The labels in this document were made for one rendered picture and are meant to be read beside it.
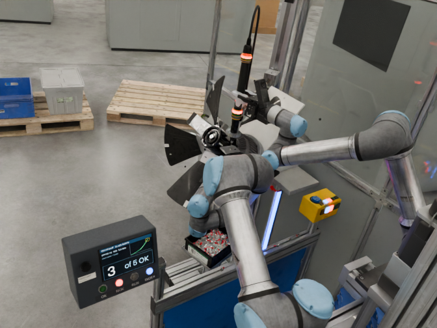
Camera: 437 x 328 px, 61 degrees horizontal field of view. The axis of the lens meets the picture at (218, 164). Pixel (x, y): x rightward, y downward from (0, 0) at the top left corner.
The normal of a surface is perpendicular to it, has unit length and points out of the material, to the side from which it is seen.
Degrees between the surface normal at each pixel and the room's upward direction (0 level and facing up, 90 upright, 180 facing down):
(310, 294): 8
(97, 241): 15
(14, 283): 0
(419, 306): 90
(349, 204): 90
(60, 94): 95
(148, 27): 90
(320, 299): 8
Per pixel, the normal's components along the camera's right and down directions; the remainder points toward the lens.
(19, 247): 0.13, -0.83
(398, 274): -0.86, 0.17
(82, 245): -0.02, -0.94
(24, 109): 0.41, 0.54
